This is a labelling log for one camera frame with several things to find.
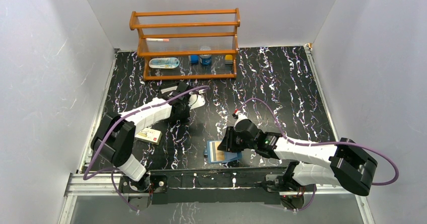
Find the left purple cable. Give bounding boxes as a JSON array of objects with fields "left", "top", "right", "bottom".
[{"left": 83, "top": 85, "right": 211, "bottom": 213}]

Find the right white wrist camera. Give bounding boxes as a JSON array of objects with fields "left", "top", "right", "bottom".
[{"left": 232, "top": 109, "right": 248, "bottom": 127}]

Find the white card stack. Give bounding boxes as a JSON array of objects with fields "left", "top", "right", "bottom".
[{"left": 161, "top": 90, "right": 180, "bottom": 99}]

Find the orange credit card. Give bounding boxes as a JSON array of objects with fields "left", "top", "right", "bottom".
[{"left": 212, "top": 141, "right": 228, "bottom": 160}]

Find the black card tray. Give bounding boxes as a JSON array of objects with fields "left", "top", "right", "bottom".
[{"left": 158, "top": 81, "right": 192, "bottom": 122}]

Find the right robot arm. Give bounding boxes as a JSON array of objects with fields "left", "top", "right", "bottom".
[{"left": 217, "top": 119, "right": 378, "bottom": 196}]

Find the small white and yellow box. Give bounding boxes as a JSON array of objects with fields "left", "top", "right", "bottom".
[{"left": 135, "top": 128, "right": 162, "bottom": 145}]

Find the blue lidded jar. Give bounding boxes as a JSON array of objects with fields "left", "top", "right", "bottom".
[{"left": 199, "top": 46, "right": 212, "bottom": 66}]

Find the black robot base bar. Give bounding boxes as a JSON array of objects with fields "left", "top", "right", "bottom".
[{"left": 147, "top": 167, "right": 306, "bottom": 206}]

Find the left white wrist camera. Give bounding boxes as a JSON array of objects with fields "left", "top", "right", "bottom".
[{"left": 188, "top": 94, "right": 206, "bottom": 110}]

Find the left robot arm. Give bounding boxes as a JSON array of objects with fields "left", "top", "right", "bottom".
[{"left": 85, "top": 91, "right": 205, "bottom": 192}]

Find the purple cable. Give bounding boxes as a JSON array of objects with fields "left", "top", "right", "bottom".
[
  {"left": 237, "top": 98, "right": 400, "bottom": 213},
  {"left": 83, "top": 85, "right": 211, "bottom": 213}
]

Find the yellow and grey sponge block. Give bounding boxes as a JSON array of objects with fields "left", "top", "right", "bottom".
[{"left": 224, "top": 54, "right": 234, "bottom": 65}]

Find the toothbrush blister pack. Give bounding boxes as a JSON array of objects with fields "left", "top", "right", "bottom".
[{"left": 149, "top": 57, "right": 180, "bottom": 69}]

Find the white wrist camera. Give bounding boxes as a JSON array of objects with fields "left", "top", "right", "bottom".
[
  {"left": 232, "top": 109, "right": 248, "bottom": 127},
  {"left": 188, "top": 94, "right": 206, "bottom": 110}
]

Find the blue card holder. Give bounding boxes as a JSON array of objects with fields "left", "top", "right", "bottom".
[{"left": 204, "top": 141, "right": 242, "bottom": 164}]

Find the orange wooden wire shelf rack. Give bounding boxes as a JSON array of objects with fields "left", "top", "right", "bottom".
[{"left": 129, "top": 8, "right": 241, "bottom": 81}]

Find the white and orange tube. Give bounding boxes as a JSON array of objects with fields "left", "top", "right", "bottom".
[{"left": 145, "top": 38, "right": 170, "bottom": 42}]

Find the small blue box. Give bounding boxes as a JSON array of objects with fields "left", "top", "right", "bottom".
[{"left": 188, "top": 55, "right": 199, "bottom": 65}]

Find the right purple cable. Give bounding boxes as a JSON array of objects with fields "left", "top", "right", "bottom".
[{"left": 237, "top": 98, "right": 400, "bottom": 213}]

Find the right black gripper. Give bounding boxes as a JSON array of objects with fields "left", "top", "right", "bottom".
[{"left": 217, "top": 126, "right": 256, "bottom": 153}]

